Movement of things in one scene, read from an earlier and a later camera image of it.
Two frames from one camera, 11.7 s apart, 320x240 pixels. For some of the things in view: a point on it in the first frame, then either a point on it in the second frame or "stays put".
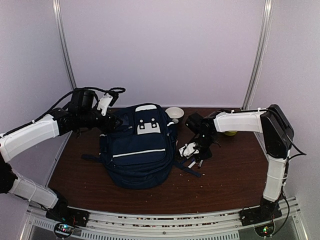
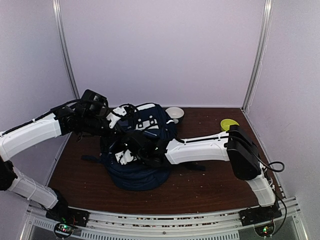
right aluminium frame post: [256, 70] stays put
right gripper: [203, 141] -> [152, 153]
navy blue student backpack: [140, 154] stays put
